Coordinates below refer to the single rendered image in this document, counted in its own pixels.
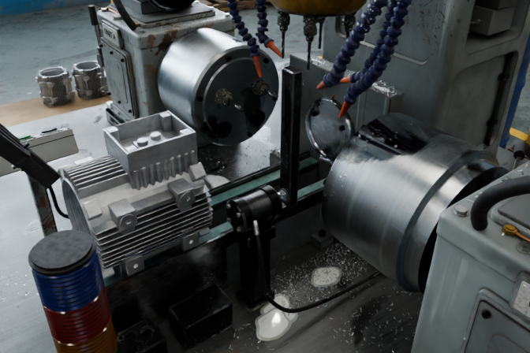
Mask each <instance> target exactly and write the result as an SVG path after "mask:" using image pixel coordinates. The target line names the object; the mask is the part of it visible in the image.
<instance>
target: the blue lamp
mask: <svg viewBox="0 0 530 353"><path fill-rule="evenodd" d="M30 268H31V266H30ZM31 271H32V276H33V277H34V281H35V285H36V287H37V290H38V293H39V297H40V300H41V303H42V304H43V305H44V306H45V307H46V308H48V309H50V310H55V311H70V310H76V309H79V308H81V307H84V306H86V305H87V304H89V303H90V302H91V301H93V300H94V299H95V298H96V297H97V296H98V295H99V293H100V292H101V291H102V289H103V283H104V282H103V275H102V270H101V267H100V263H99V256H98V252H97V250H96V247H95V253H94V254H93V256H92V257H91V258H90V259H89V260H88V261H87V262H86V263H85V264H83V265H82V266H81V267H80V268H78V269H77V270H75V271H73V272H71V273H67V274H63V275H60V274H59V275H46V274H41V273H37V272H36V271H35V270H33V269H32V268H31Z"/></svg>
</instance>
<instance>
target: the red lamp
mask: <svg viewBox="0 0 530 353"><path fill-rule="evenodd" d="M42 306H43V310H44V313H45V315H46V319H47V323H48V325H49V328H50V333H51V335H52V336H53V337H54V338H55V339H56V340H58V341H60V342H62V343H66V344H77V343H81V342H84V341H87V340H90V339H91V338H93V337H95V336H97V335H98V334H100V333H101V332H102V331H103V330H104V329H105V328H106V326H107V324H108V323H109V320H110V307H109V303H108V298H107V295H106V289H105V284H104V283H103V289H102V291H101V292H100V293H99V295H98V296H97V297H96V298H95V299H94V300H93V301H91V302H90V303H89V304H87V305H86V306H84V307H81V308H79V309H76V310H70V311H55V310H50V309H48V308H46V307H45V306H44V305H43V304H42Z"/></svg>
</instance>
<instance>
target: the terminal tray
mask: <svg viewBox="0 0 530 353"><path fill-rule="evenodd" d="M164 113H168V115H166V116H164V115H163V114H164ZM111 128H114V129H115V130H113V131H110V129H111ZM184 130H188V132H184ZM103 134H104V139H105V143H106V149H107V153H108V154H110V155H112V156H114V158H116V160H118V162H120V165H122V167H123V169H125V173H128V178H129V184H130V186H131V188H132V190H134V189H136V190H137V191H140V187H143V186H144V188H147V187H148V185H149V184H151V185H153V186H154V185H155V182H156V181H158V182H159V183H162V180H163V179H165V180H169V177H173V178H175V177H176V174H179V175H180V176H182V175H183V172H186V173H188V168H189V166H191V165H195V164H197V163H198V159H197V153H198V152H197V142H196V132H195V131H194V130H193V129H191V128H190V127H189V126H188V125H187V124H185V123H184V122H183V121H181V120H180V119H179V118H177V117H176V116H174V115H173V114H172V113H171V112H170V111H169V110H168V111H165V112H162V113H157V114H154V115H151V116H148V117H143V118H140V119H137V120H134V121H129V122H125V123H123V124H118V125H115V126H112V127H109V128H104V129H103ZM129 147H133V149H132V150H129V149H128V148H129Z"/></svg>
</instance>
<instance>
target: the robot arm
mask: <svg viewBox="0 0 530 353"><path fill-rule="evenodd" d="M29 145H30V144H29V143H28V142H27V141H25V142H24V143H23V144H22V143H21V142H20V140H19V138H18V137H16V136H15V135H14V134H13V133H12V132H10V131H9V130H8V129H7V128H6V127H5V126H3V125H2V124H1V123H0V156H1V157H2V158H4V159H5V160H6V161H8V162H9V163H11V164H12V165H11V166H12V167H13V169H15V168H20V169H22V170H23V171H24V172H26V173H27V174H28V175H29V176H30V177H32V178H33V179H34V180H36V181H37V182H38V183H40V184H41V185H42V186H44V187H45V188H46V189H48V188H49V187H50V186H51V185H52V184H54V183H55V182H56V181H57V180H58V179H59V178H60V177H61V176H60V174H59V173H58V172H57V171H56V170H55V169H53V168H52V167H51V166H50V165H48V164H47V163H46V162H45V161H44V160H43V159H42V158H41V157H39V156H38V155H37V154H36V153H34V152H33V151H32V150H31V149H29V148H27V147H28V146H29ZM26 148H27V149H26ZM25 149H26V150H25Z"/></svg>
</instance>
